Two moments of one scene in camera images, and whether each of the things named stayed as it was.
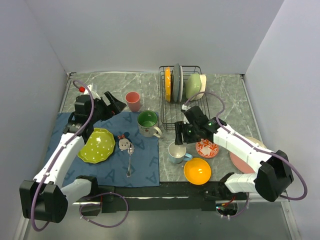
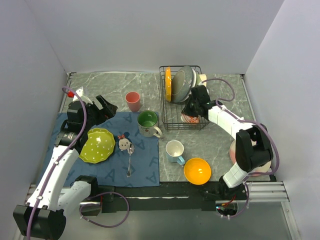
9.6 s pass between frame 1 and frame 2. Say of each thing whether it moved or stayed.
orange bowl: stayed
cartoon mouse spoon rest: stayed
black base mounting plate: stayed
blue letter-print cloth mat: stayed
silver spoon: stayed
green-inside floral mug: stayed
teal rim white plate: moved
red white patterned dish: moved
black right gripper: moved
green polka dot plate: stayed
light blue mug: moved
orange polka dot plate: stayed
